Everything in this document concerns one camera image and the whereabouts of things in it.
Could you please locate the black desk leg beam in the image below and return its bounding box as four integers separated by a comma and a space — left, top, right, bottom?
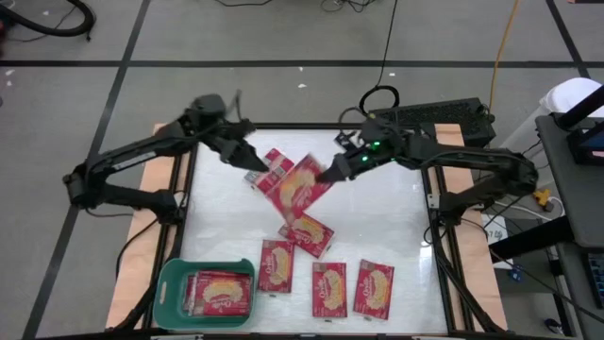
488, 215, 575, 265

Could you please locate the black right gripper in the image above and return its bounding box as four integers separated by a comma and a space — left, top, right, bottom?
315, 120, 407, 183

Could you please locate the teal plastic basket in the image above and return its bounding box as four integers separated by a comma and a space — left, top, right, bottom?
152, 258, 257, 331

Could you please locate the black floor cable bundle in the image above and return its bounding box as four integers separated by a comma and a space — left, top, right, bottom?
320, 0, 378, 14

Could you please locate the black metal table frame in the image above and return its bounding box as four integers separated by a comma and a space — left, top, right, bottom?
112, 106, 506, 340

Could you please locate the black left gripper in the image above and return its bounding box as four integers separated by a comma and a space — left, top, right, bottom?
207, 120, 270, 172

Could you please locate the light plywood base board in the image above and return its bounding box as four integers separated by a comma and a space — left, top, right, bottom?
106, 123, 509, 332

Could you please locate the dark grey desk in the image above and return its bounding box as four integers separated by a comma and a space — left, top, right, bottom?
535, 112, 604, 340

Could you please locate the black vacuum hose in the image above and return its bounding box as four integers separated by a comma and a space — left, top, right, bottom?
0, 0, 98, 40

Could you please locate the black coiled power cable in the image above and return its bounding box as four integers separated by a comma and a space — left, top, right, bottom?
358, 0, 402, 119

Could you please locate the white plastic bin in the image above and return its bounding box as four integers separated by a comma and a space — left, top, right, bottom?
495, 77, 604, 190

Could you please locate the white paper sheet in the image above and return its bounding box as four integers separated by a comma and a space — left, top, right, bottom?
480, 214, 510, 247

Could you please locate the yellow extension cord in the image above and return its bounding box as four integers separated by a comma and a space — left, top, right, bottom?
487, 0, 553, 209

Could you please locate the black perforated computer case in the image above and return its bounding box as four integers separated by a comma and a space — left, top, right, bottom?
366, 97, 496, 160

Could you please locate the black keyboard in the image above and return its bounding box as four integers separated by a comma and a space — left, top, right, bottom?
587, 252, 604, 311

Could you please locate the white power cable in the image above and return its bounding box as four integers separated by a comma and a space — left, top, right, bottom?
495, 197, 565, 223

